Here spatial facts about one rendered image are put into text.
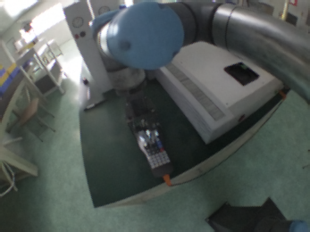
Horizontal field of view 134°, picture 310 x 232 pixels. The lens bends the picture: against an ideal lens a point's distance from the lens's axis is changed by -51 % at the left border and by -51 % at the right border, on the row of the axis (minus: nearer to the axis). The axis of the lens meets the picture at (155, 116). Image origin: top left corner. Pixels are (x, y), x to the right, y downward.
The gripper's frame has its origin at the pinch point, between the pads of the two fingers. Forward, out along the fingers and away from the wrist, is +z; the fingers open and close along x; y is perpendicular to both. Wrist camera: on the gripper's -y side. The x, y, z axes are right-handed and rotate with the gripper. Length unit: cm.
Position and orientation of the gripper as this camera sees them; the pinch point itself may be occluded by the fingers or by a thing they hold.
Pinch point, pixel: (150, 138)
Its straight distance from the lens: 42.9
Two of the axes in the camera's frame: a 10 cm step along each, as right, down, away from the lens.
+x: 9.3, -3.6, 1.0
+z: 2.2, 7.5, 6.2
